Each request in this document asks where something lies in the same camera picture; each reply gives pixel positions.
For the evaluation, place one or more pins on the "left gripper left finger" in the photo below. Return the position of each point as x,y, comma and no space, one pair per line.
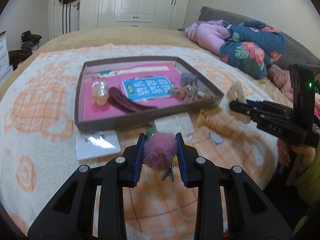
89,205

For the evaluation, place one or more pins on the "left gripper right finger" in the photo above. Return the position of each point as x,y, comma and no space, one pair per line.
250,214

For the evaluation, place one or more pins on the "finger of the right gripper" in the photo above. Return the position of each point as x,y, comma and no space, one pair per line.
270,107
261,118

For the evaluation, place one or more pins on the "cream white hair claw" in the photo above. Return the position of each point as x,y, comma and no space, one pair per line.
235,93

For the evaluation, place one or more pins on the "orange spiral hair clip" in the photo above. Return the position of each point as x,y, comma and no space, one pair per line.
211,123

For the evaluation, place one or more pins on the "sheer brown bow hair clip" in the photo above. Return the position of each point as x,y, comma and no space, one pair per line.
189,93

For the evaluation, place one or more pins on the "small comb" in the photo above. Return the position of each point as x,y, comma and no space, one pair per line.
189,79

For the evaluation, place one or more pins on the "white card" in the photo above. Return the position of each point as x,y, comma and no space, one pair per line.
177,123

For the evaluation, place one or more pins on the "earring card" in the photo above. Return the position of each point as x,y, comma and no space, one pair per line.
96,145

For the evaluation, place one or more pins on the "pink pompom hair clip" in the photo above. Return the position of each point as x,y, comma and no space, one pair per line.
160,148

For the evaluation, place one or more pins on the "maroon oval hair clip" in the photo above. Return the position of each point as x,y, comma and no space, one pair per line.
121,102

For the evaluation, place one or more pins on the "pearl hair tie packet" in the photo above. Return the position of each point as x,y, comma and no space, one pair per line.
100,93

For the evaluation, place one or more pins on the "tan bed cover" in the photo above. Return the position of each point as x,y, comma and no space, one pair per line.
102,36

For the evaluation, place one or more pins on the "dark pink knitted blanket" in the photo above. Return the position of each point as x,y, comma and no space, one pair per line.
281,78

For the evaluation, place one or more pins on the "grey pillow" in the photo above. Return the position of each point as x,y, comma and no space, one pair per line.
295,52

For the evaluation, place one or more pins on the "blue floral quilt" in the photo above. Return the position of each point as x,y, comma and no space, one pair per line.
252,47

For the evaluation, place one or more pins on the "pink quilt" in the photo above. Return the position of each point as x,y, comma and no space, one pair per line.
208,35

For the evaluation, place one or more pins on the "orange white fleece blanket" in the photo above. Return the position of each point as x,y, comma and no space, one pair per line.
38,140

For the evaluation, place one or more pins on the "brown shallow cardboard tray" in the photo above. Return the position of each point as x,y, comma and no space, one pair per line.
131,120

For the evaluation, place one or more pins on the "pink book blue label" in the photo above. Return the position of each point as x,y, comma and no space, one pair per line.
144,82

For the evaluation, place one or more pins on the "white wardrobe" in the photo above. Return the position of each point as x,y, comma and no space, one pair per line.
161,14

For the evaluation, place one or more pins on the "white drawer cabinet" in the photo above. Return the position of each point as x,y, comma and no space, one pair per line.
5,67

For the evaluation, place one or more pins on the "dark clothes pile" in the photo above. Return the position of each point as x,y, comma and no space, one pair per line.
29,41

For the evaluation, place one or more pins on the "white door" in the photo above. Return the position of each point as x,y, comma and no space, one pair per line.
63,18

